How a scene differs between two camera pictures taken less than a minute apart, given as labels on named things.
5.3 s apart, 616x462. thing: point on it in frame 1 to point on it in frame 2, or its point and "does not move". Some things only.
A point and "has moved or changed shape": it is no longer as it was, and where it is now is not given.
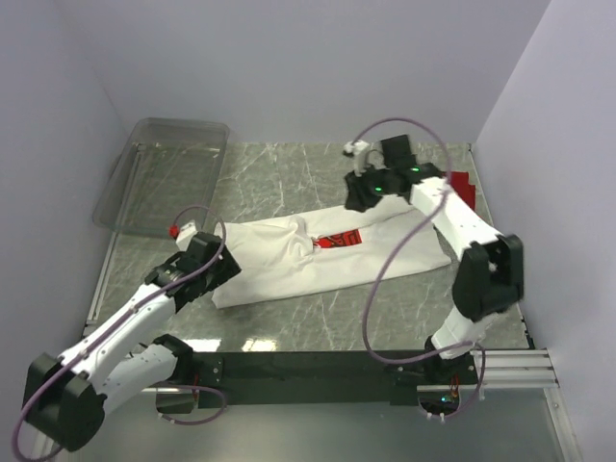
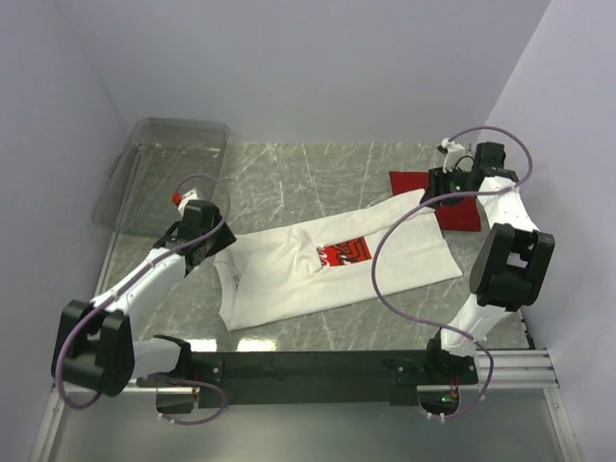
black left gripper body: (223, 269) to (218, 238)
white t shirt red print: (291, 253) has moved or changed shape
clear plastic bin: (165, 176) does not move
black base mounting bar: (263, 379) does not move
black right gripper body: (359, 196) to (437, 191)
